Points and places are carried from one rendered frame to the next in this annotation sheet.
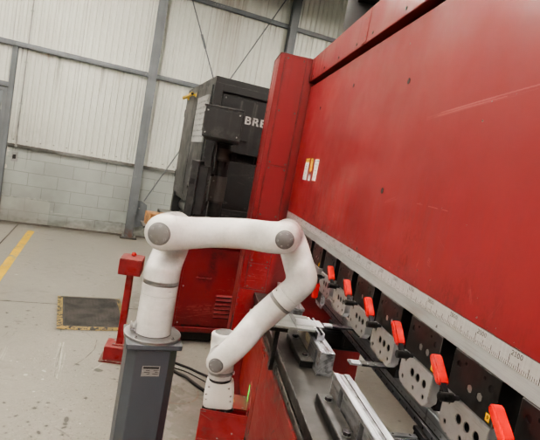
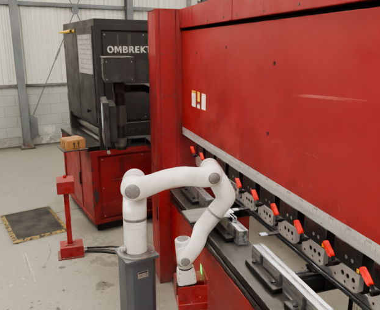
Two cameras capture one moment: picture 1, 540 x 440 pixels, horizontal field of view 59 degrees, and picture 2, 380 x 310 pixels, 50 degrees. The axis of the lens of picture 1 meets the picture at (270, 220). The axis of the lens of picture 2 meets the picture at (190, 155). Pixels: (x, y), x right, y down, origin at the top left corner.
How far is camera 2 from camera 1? 0.65 m
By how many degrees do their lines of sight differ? 12
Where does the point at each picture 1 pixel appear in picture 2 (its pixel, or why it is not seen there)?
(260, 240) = (198, 181)
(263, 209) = (164, 129)
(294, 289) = (224, 204)
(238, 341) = (196, 244)
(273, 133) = (161, 71)
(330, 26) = not seen: outside the picture
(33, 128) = not seen: outside the picture
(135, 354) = (132, 267)
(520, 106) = (352, 109)
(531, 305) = (372, 217)
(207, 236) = (162, 184)
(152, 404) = (147, 293)
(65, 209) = not seen: outside the picture
